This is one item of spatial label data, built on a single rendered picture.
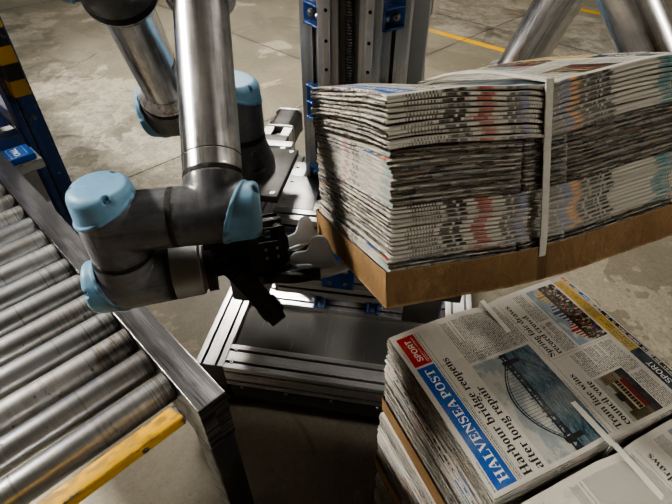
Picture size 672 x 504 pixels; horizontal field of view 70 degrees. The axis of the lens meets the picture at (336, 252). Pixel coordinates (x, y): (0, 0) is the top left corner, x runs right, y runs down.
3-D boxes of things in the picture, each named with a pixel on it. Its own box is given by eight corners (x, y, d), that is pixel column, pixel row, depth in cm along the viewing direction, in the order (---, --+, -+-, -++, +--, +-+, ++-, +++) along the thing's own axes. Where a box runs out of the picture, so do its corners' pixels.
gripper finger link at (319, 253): (351, 237, 63) (284, 239, 65) (355, 279, 65) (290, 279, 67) (355, 229, 66) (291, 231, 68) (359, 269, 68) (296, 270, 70)
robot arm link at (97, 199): (164, 161, 59) (183, 230, 66) (68, 168, 57) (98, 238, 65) (156, 199, 53) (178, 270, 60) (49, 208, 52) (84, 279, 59)
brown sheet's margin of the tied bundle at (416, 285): (406, 223, 82) (407, 198, 80) (513, 287, 56) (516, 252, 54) (316, 235, 77) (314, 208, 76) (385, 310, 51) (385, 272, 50)
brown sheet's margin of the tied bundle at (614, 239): (527, 190, 87) (525, 167, 85) (674, 234, 61) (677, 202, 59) (448, 214, 83) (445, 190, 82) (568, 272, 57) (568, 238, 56)
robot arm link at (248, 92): (266, 141, 110) (260, 83, 101) (206, 146, 109) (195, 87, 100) (264, 118, 119) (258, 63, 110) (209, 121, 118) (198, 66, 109)
